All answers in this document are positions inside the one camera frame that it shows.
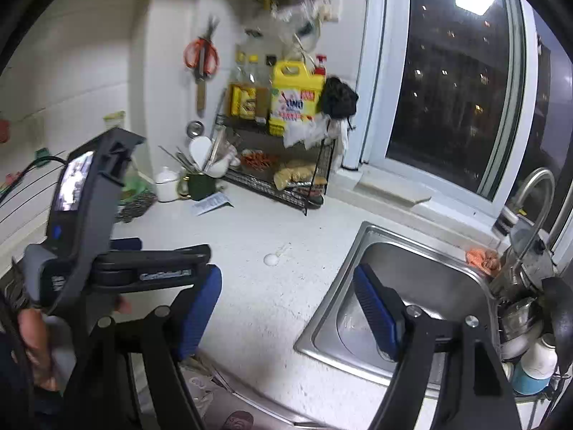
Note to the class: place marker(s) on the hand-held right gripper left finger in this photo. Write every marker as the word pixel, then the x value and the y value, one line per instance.
pixel 202 313

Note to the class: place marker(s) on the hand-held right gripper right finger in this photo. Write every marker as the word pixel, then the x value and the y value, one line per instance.
pixel 374 311

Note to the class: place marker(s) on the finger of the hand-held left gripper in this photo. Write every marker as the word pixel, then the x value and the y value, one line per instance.
pixel 127 244
pixel 152 265

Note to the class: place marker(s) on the person's left hand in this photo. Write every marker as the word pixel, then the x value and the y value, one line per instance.
pixel 38 349

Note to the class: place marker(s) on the dark scouring pad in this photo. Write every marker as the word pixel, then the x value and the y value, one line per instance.
pixel 134 207

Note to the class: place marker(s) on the green cloth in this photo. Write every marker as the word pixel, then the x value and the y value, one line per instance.
pixel 134 186

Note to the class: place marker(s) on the stainless steel sink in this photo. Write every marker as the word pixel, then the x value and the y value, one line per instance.
pixel 425 273

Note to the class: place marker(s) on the white lidded enamel cup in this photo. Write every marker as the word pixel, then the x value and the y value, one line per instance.
pixel 166 186

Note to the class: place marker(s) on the clear plastic bag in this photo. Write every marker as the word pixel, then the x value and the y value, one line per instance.
pixel 201 387

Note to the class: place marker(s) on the flat paper packet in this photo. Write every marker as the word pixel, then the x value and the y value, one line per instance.
pixel 211 205

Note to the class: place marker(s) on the white plastic spoon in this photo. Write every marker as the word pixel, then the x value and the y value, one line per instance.
pixel 271 259

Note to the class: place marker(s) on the dark green mug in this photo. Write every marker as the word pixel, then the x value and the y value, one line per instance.
pixel 199 187

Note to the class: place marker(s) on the bundle of chopsticks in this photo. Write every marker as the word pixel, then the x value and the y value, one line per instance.
pixel 179 161

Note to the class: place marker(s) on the dark shoe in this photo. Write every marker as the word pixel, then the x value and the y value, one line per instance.
pixel 238 420

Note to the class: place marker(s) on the white bowl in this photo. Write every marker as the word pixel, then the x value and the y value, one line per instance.
pixel 218 168

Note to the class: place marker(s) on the white ladle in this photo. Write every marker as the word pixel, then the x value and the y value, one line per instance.
pixel 200 150

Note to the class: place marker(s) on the orange cloth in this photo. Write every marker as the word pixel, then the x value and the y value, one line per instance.
pixel 482 260

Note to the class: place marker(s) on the small metal strainer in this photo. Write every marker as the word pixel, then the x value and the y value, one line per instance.
pixel 195 129

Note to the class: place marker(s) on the stacked metal bowls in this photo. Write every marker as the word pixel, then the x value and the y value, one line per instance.
pixel 517 316

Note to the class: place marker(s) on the white plate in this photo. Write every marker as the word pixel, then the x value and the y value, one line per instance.
pixel 515 347

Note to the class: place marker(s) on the bowl of red chillies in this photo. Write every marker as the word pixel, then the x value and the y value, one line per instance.
pixel 258 160

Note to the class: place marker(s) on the bag of yellow food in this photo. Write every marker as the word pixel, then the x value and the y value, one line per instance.
pixel 293 174

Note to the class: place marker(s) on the light blue cup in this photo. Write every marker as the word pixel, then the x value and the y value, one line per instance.
pixel 528 381

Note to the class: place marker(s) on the white ceramic bottle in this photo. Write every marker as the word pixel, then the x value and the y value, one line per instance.
pixel 540 358

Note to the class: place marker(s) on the black frying pan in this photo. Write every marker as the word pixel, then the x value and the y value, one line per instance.
pixel 559 313

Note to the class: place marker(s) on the curved steel faucet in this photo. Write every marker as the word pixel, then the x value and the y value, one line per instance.
pixel 537 215

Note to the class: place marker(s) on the white plastic bag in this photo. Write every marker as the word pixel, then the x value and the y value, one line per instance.
pixel 309 132

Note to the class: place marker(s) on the slim cooking oil bottle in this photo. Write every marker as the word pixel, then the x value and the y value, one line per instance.
pixel 238 89

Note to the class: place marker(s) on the wide cooking oil bottle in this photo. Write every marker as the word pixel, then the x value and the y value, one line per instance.
pixel 256 94

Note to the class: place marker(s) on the black cloth bag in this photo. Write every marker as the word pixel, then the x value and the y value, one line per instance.
pixel 338 96

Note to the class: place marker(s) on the yellow detergent jug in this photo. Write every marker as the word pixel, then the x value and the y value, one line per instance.
pixel 293 98

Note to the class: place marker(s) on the white framed window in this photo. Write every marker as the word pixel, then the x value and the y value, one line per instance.
pixel 447 76

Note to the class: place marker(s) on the red-capped spray bottle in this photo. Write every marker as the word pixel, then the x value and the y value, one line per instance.
pixel 320 65

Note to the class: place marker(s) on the green wall clip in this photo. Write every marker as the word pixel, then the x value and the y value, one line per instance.
pixel 42 155

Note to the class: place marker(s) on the white wall socket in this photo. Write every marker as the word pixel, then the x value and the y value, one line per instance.
pixel 330 10

